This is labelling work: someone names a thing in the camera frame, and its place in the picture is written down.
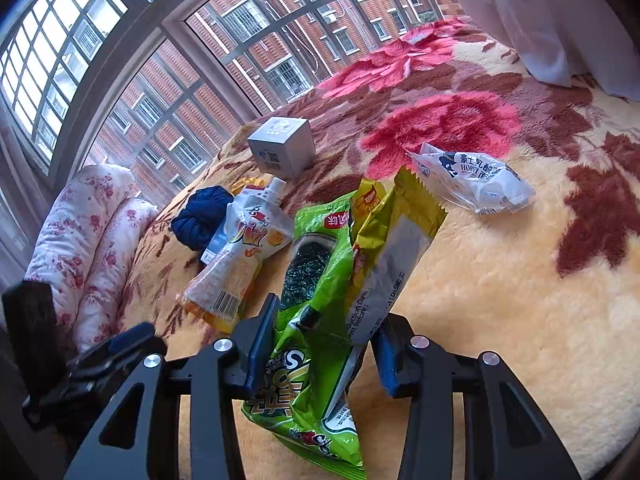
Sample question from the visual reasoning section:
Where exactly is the white orange drink pouch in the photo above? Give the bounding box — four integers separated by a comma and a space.
177, 177, 294, 334

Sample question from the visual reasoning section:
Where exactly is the floral plush bed blanket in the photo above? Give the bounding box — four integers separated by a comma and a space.
282, 18, 639, 479

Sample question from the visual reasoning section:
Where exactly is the white plastic food bag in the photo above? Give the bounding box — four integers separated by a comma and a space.
408, 142, 535, 214

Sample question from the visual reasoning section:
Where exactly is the blue white carton box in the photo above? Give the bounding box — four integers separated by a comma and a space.
201, 226, 227, 266

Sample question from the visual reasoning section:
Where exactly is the green snack bag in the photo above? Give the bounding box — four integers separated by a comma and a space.
242, 194, 366, 479

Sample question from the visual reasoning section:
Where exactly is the yellow silver snack wrapper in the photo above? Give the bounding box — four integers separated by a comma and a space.
345, 167, 447, 346

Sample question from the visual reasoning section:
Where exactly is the yellow plastic toy part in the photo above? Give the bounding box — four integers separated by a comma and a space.
230, 174, 272, 196

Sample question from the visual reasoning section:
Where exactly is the silver grey square box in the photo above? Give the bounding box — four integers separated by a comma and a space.
247, 117, 316, 181

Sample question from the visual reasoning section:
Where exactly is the white sheer curtain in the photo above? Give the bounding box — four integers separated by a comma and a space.
459, 0, 639, 101

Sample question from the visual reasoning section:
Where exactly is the floral white folded quilt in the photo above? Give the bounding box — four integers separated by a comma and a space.
25, 165, 157, 353

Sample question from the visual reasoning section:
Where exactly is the window frame with bars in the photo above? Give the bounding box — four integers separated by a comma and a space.
1, 0, 463, 204

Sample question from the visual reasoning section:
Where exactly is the dark blue rolled cloth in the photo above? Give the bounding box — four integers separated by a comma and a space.
170, 185, 234, 252

